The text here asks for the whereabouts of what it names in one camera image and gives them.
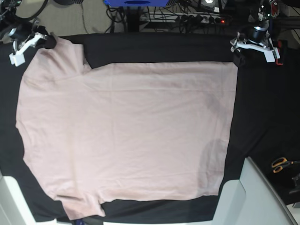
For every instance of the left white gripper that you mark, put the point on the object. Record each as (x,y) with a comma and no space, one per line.
(256,38)

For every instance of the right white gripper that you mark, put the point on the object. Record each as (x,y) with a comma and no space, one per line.
(26,35)

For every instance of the pink T-shirt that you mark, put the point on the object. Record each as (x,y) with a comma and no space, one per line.
(124,131)

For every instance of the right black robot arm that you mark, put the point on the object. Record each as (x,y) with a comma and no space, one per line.
(8,15)

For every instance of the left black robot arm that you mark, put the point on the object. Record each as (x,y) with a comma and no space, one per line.
(262,15)

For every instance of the red black clamp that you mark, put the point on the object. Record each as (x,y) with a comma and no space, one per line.
(282,46)

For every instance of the blue plastic box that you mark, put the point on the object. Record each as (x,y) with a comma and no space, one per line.
(138,3)

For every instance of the white left chair armrest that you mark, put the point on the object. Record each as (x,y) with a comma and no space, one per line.
(13,207)

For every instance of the orange handled scissors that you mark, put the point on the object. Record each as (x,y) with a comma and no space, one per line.
(281,163)

